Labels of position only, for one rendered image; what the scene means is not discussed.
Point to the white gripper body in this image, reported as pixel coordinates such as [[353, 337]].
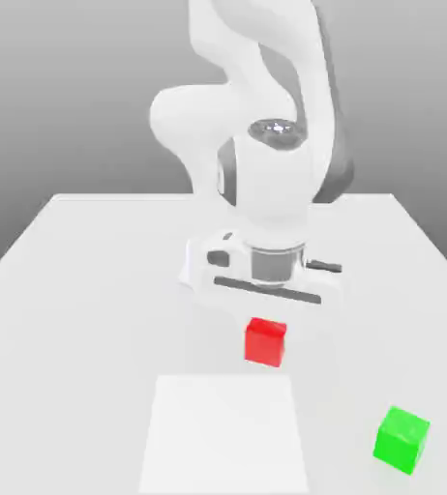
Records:
[[270, 291]]

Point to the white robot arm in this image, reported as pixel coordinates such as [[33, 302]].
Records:
[[270, 185]]

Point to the small red cube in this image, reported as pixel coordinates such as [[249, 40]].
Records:
[[264, 343]]

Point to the small green cube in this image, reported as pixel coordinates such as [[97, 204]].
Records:
[[400, 441]]

